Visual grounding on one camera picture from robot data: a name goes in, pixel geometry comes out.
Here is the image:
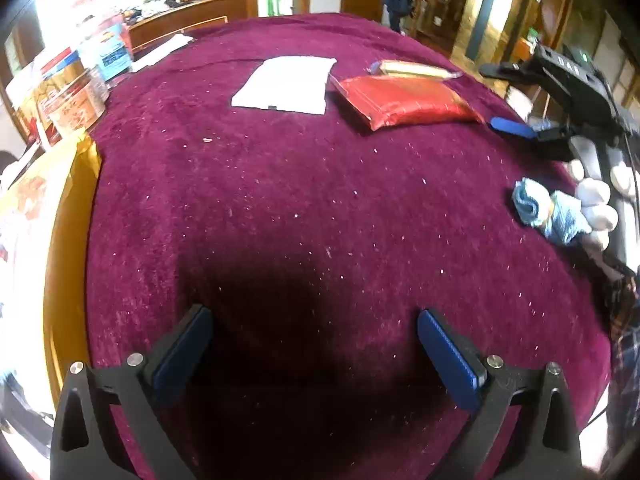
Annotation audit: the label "wooden counter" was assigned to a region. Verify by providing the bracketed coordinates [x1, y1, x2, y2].
[127, 0, 248, 51]

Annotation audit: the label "person's right hand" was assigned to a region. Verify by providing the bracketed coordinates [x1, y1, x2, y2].
[569, 159, 638, 253]

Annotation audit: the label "red packet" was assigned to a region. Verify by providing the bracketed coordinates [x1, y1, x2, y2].
[330, 76, 485, 132]

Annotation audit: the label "white tray with yellow rim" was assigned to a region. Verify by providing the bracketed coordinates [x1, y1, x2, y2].
[0, 132, 103, 411]

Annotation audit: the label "maroon tablecloth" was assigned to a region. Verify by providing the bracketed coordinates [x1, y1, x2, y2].
[85, 12, 613, 480]

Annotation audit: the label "clear plastic jar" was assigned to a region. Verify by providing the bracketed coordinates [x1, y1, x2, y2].
[39, 67, 111, 133]

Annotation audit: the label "red and gold carton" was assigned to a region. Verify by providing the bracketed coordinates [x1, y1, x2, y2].
[7, 47, 87, 136]

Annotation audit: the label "wooden stair railing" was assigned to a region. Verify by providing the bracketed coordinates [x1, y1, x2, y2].
[412, 0, 473, 56]

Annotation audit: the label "gold long packet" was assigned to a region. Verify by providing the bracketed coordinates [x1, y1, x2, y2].
[369, 59, 463, 81]

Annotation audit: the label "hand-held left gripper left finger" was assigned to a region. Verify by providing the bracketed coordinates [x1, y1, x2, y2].
[50, 304, 215, 480]

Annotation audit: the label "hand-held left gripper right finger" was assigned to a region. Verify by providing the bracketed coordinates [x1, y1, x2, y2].
[416, 308, 583, 480]

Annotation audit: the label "white paper napkin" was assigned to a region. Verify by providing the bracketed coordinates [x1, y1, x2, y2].
[231, 56, 337, 116]

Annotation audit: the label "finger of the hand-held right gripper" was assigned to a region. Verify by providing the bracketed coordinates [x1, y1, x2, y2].
[479, 62, 538, 83]
[489, 116, 576, 161]

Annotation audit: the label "blue cloth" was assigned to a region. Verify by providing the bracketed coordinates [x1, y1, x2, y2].
[512, 177, 593, 247]

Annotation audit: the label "white paper sheet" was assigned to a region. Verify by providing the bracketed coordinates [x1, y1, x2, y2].
[131, 34, 195, 73]

